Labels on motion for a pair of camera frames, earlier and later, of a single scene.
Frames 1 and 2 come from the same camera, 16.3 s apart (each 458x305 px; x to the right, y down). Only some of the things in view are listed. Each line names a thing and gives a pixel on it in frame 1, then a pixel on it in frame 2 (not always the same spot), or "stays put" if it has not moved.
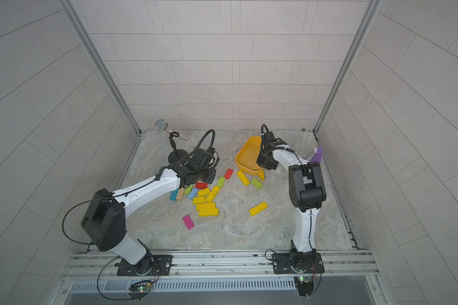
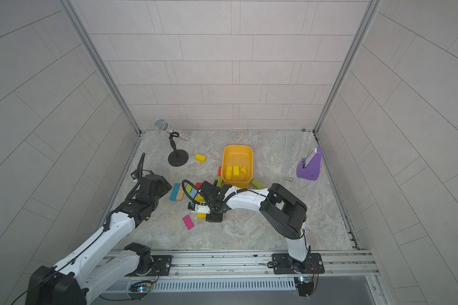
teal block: [173, 194] stays put
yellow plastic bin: [247, 157] -> [237, 162]
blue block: [192, 194] stays put
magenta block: [187, 222] stays put
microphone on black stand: [176, 155] stays put
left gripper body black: [207, 175] -> [165, 187]
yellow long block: [243, 178] -> [229, 172]
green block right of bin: [257, 183] stays put
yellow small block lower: [198, 199] stays put
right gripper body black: [264, 161] -> [215, 211]
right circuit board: [305, 284] stays put
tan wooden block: [180, 191] stays put
